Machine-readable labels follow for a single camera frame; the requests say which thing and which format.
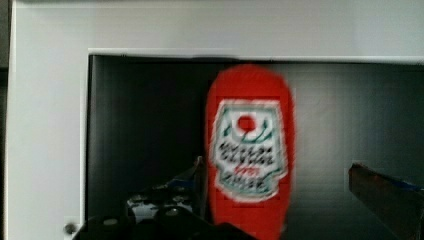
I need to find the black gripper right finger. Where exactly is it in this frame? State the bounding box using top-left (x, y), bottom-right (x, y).
top-left (348, 163), bottom-right (424, 240)

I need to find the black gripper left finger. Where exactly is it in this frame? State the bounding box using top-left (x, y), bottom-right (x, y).
top-left (126, 156), bottom-right (207, 223)

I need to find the red plush ketchup bottle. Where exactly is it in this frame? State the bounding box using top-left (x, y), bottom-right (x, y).
top-left (205, 64), bottom-right (295, 240)

